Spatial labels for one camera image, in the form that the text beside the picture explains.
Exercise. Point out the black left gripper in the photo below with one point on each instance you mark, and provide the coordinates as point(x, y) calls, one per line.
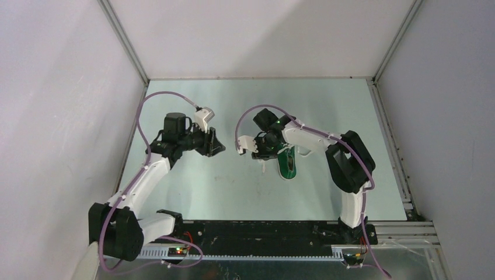
point(211, 146)

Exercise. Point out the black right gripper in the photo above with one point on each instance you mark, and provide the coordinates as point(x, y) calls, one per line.
point(262, 154)

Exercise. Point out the green canvas sneaker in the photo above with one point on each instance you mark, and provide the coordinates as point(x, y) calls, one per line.
point(286, 164)

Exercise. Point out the white shoelace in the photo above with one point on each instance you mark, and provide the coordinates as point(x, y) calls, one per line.
point(284, 146)

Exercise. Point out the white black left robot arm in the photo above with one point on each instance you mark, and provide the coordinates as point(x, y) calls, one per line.
point(178, 135)

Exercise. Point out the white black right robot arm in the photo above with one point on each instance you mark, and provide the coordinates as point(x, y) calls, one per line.
point(349, 161)

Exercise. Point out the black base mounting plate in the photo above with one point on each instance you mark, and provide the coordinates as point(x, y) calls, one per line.
point(285, 236)

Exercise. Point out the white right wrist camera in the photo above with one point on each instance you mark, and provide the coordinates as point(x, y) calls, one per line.
point(246, 143)

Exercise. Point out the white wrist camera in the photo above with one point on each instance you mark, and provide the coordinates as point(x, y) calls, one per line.
point(202, 117)
point(246, 143)

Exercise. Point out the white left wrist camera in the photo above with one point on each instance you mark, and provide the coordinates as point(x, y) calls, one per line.
point(202, 117)

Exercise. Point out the grey slotted cable duct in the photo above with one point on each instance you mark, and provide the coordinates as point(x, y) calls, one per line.
point(173, 253)

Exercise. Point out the aluminium frame rail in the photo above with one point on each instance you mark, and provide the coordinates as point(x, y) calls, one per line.
point(126, 237)

